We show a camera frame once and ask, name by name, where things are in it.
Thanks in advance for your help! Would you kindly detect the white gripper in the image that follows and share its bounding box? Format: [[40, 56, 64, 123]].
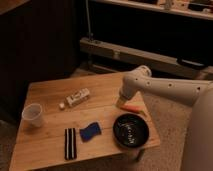
[[116, 91, 132, 108]]

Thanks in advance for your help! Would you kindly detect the orange pepper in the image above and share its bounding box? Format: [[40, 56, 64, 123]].
[[121, 105, 145, 115]]

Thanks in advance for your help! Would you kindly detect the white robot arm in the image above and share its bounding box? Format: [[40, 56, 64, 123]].
[[117, 65, 213, 171]]

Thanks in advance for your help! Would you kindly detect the black round bowl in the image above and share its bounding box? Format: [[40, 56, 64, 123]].
[[113, 113, 149, 149]]

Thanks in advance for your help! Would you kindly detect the blue sponge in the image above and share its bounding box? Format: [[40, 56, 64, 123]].
[[79, 122, 101, 141]]

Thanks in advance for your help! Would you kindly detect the white plastic bottle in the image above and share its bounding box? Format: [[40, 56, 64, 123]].
[[59, 88, 90, 110]]

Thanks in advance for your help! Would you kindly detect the wooden table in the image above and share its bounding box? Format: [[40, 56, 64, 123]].
[[8, 71, 161, 171]]

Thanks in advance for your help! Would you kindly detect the black white striped cloth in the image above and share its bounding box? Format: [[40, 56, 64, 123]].
[[65, 128, 77, 160]]

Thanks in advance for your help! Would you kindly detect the long grey bench beam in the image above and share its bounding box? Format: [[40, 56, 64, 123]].
[[80, 37, 213, 80]]

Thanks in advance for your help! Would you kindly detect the wooden shelf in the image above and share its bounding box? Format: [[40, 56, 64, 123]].
[[92, 0, 213, 21]]

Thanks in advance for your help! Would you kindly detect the metal pole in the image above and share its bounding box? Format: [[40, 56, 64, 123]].
[[85, 0, 93, 41]]

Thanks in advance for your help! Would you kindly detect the black handle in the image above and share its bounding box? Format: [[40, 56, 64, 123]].
[[176, 58, 207, 70]]

